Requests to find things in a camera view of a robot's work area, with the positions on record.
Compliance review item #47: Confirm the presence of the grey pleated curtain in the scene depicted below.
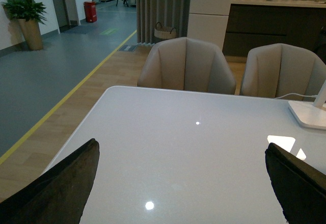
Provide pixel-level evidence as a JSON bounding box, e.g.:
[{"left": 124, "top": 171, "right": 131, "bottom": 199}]
[{"left": 136, "top": 0, "right": 191, "bottom": 44}]

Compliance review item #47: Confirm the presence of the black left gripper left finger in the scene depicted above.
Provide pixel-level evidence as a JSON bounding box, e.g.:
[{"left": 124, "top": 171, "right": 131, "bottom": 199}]
[{"left": 1, "top": 138, "right": 99, "bottom": 223}]

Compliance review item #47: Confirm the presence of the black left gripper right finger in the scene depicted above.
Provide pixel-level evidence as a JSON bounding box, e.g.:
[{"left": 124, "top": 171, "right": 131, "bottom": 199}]
[{"left": 265, "top": 143, "right": 325, "bottom": 223}]

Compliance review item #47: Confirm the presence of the dark sideboard counter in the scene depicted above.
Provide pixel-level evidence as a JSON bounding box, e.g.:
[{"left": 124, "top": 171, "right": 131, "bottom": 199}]
[{"left": 223, "top": 2, "right": 325, "bottom": 57}]

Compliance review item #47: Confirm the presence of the tan tall plant pot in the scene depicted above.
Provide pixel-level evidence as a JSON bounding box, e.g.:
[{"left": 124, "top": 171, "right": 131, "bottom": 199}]
[{"left": 18, "top": 19, "right": 43, "bottom": 50}]

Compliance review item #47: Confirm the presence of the green potted plant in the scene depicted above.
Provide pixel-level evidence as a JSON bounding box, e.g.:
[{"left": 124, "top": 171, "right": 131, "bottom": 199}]
[{"left": 2, "top": 0, "right": 47, "bottom": 24}]

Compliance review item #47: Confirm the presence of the beige chair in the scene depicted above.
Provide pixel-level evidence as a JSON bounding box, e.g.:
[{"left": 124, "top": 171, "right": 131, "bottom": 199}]
[
  {"left": 137, "top": 37, "right": 236, "bottom": 95},
  {"left": 240, "top": 43, "right": 325, "bottom": 102}
]

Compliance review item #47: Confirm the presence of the white drawer cabinet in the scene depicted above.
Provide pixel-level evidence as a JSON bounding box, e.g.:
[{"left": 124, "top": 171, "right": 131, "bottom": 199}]
[{"left": 187, "top": 0, "right": 232, "bottom": 48}]

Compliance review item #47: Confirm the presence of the red bin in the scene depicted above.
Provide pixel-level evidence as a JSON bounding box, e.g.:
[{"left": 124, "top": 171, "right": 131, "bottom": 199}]
[{"left": 84, "top": 1, "right": 97, "bottom": 23}]

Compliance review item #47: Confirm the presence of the white lamp cable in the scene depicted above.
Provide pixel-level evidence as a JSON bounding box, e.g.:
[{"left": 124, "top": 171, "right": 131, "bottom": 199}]
[{"left": 274, "top": 93, "right": 318, "bottom": 100}]

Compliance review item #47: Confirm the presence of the woven basket with handles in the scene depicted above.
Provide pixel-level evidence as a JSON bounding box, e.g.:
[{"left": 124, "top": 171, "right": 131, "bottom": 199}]
[{"left": 154, "top": 21, "right": 177, "bottom": 43}]

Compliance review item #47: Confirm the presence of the beige chair right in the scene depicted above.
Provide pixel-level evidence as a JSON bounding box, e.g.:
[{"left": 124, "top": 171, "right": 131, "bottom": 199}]
[{"left": 240, "top": 43, "right": 325, "bottom": 102}]

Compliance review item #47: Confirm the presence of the beige chair left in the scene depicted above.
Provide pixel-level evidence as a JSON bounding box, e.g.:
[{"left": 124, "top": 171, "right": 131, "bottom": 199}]
[{"left": 137, "top": 37, "right": 236, "bottom": 95}]

